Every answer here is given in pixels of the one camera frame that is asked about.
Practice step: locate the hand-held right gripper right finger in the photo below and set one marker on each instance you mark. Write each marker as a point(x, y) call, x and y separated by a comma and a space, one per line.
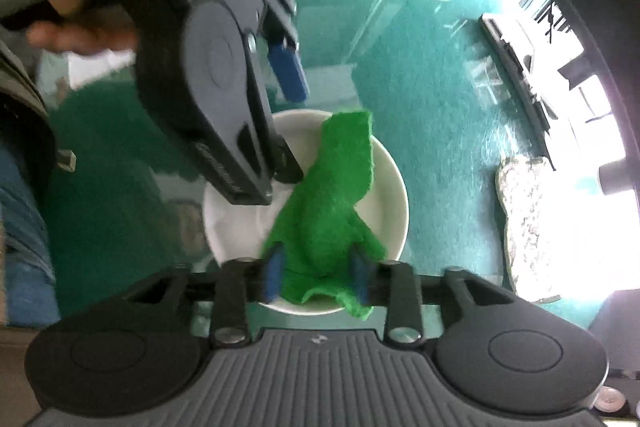
point(360, 278)

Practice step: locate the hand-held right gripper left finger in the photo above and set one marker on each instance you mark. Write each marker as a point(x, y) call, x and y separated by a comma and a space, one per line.
point(273, 274)

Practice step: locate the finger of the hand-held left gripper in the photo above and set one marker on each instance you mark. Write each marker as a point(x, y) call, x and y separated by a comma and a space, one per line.
point(291, 74)
point(260, 117)

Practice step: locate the green cleaning cloth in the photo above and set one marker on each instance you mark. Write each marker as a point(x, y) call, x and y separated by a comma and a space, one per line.
point(330, 207)

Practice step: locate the white bowl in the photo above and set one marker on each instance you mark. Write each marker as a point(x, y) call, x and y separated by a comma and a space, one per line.
point(387, 202)

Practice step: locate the person's dark jacket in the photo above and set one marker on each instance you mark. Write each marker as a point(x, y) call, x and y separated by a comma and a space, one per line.
point(22, 107)

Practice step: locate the silver scouring pad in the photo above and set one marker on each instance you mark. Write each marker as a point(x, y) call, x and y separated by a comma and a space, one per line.
point(525, 217)

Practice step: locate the person's blue jeans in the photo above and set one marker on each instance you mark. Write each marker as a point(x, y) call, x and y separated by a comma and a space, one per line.
point(22, 247)

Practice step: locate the grey monitor stand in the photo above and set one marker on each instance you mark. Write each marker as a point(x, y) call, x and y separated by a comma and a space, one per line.
point(620, 179)

